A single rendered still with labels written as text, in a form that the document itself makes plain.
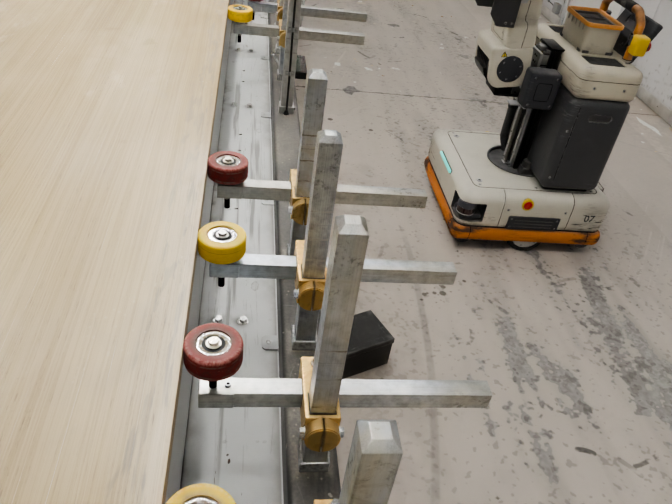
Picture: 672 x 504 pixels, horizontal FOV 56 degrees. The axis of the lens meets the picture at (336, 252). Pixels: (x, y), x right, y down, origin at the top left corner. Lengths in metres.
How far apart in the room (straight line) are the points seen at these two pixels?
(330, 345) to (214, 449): 0.38
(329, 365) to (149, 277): 0.32
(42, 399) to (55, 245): 0.31
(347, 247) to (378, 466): 0.25
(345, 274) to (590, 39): 2.09
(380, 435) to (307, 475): 0.46
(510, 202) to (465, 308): 0.51
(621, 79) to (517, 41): 0.40
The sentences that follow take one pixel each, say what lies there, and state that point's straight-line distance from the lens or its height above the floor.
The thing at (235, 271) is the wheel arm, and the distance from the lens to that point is 1.09.
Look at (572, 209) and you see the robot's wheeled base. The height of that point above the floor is 0.23.
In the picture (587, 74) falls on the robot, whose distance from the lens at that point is 2.56.
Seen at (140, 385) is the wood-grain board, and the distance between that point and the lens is 0.84.
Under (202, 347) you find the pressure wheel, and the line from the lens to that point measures 0.87.
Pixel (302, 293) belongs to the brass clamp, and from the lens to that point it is 1.03.
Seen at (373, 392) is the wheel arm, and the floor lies 0.82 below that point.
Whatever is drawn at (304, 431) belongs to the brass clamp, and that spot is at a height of 0.81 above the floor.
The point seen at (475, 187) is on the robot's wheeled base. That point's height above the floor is 0.28.
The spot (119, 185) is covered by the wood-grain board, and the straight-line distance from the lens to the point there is 1.21.
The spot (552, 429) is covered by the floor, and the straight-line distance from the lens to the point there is 2.16.
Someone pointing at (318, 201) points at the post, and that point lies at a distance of 0.96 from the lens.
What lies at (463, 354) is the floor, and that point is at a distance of 2.26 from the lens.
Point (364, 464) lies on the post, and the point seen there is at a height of 1.08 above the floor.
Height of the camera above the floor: 1.53
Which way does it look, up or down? 36 degrees down
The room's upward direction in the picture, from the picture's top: 9 degrees clockwise
